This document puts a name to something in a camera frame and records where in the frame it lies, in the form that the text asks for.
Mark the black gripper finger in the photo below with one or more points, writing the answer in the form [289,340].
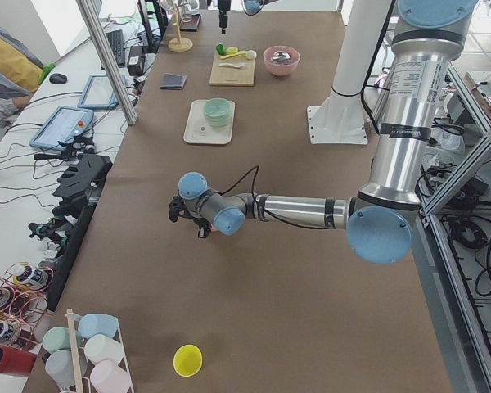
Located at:
[203,232]

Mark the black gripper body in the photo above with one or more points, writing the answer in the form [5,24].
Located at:
[202,230]

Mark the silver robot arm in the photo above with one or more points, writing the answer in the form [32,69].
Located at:
[378,221]

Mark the green bowl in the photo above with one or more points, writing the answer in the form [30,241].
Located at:
[217,111]

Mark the large pink bowl with ice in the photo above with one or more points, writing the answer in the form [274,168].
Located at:
[281,70]

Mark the cream rabbit tray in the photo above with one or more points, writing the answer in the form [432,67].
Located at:
[200,132]

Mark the black tool stand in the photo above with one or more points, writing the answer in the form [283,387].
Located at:
[71,218]

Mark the yellow plastic cup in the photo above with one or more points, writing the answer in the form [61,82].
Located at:
[187,360]

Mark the grey folded cloth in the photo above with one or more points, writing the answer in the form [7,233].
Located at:
[173,81]

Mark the wooden cutting board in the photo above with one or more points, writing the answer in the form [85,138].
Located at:
[228,77]

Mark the blue teach pendant tablet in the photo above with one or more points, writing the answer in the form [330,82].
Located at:
[63,126]

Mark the blue cup on rack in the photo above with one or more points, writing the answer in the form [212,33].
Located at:
[93,324]

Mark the white cup on rack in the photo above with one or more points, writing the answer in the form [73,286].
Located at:
[100,347]

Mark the wooden mug stand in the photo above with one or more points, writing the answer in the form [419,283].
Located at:
[179,43]

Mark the green lime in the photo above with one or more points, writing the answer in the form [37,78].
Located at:
[220,49]

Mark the white cup rack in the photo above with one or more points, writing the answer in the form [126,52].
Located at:
[81,365]

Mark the white steamed bun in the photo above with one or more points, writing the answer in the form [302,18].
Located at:
[250,55]

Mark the pink cup on rack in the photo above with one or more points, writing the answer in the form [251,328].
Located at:
[109,377]

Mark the green cup on rack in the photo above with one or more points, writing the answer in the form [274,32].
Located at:
[56,338]

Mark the black computer mouse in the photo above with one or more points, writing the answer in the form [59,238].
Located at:
[58,78]

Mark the black keyboard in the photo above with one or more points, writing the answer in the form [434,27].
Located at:
[115,39]

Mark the grey cup on rack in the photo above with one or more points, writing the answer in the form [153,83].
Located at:
[59,366]

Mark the red cup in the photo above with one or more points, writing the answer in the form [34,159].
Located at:
[16,362]

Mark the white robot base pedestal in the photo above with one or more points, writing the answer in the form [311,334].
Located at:
[340,119]

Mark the aluminium frame post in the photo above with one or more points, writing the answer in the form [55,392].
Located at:
[105,54]

